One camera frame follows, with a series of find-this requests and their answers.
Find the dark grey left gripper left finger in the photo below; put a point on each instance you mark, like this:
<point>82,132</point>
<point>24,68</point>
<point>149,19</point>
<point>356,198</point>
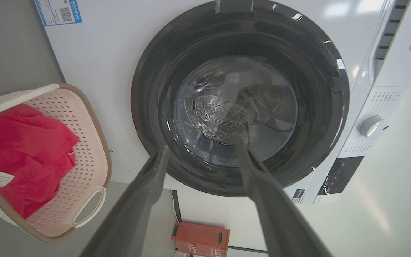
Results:
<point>134,214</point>

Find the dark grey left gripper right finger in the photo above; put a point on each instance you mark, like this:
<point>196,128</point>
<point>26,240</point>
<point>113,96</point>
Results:
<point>280,221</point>

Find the cream perforated laundry basket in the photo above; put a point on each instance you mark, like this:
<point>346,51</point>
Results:
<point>87,142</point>

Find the small barcode sticker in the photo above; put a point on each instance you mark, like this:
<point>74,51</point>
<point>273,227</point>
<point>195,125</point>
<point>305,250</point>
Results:
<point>297,195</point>

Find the round washer filter cover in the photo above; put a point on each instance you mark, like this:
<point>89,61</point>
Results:
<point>120,162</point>

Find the red cardboard box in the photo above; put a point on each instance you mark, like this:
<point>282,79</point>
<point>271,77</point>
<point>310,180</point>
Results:
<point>198,237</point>

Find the black washer display panel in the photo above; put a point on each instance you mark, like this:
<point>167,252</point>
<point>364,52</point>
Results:
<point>341,175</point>

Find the dark round washer door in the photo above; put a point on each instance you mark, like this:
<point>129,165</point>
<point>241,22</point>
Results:
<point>148,89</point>

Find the white washer control knob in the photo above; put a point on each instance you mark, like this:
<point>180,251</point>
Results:
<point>371,126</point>

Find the red garment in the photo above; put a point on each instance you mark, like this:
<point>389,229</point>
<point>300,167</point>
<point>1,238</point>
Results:
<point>23,142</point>

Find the white front-load washing machine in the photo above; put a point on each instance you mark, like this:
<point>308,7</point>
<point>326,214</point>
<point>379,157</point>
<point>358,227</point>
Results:
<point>102,71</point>

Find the white Hisense detergent drawer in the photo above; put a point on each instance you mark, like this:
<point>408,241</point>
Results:
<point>405,53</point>

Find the blue energy label sticker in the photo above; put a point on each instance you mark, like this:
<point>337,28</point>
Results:
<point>54,12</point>

